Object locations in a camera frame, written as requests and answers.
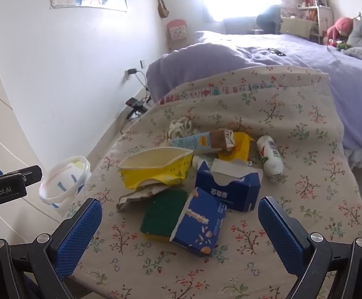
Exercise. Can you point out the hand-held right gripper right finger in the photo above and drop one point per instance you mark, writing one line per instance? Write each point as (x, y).
(280, 233)

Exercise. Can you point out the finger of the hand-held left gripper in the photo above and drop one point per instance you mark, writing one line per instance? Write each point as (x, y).
(34, 180)
(28, 170)

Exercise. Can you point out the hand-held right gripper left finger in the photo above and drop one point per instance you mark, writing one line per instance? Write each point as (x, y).
(78, 235)

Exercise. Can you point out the white patterned waste bin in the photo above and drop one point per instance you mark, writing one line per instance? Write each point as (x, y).
(63, 180)

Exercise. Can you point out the yellow snack wrapper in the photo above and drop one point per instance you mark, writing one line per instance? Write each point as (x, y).
(243, 146)

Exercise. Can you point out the light blue brown carton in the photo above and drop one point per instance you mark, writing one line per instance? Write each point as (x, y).
(196, 141)

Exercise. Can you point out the white tissue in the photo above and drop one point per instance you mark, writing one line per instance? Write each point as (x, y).
(179, 127)

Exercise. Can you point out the open blue cardboard box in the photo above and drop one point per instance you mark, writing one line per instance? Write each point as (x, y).
(227, 190)

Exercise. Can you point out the crumpled brown paper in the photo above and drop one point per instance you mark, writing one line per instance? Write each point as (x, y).
(137, 194)

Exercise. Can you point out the blue biscuit print box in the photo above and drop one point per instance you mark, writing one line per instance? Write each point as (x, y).
(199, 224)

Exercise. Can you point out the green and yellow sponge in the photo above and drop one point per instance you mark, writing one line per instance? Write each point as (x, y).
(162, 213)

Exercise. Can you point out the crushed yellow paper bowl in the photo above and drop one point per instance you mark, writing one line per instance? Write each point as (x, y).
(165, 169)

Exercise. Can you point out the floral bed sheet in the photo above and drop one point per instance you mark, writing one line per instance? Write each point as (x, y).
(293, 124)

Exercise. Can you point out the black charger plug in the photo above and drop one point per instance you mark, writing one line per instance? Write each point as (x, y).
(131, 71)

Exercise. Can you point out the small black item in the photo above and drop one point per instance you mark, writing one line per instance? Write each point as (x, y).
(276, 51)

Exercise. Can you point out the purple bed cover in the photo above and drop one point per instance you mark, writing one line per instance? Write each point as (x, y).
(230, 53)

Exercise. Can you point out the green plush toy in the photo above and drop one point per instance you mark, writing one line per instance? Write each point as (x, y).
(343, 46)

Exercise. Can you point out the brown hanging bag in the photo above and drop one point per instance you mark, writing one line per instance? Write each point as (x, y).
(162, 7)

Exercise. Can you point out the office chair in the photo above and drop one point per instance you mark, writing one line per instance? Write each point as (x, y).
(269, 18)

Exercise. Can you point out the pink plush toy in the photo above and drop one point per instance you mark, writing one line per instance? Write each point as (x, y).
(342, 26)

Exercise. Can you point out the white bookshelf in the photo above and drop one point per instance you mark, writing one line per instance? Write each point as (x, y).
(313, 3)

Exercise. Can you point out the pink wall organizer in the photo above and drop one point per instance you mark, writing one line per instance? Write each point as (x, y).
(176, 31)

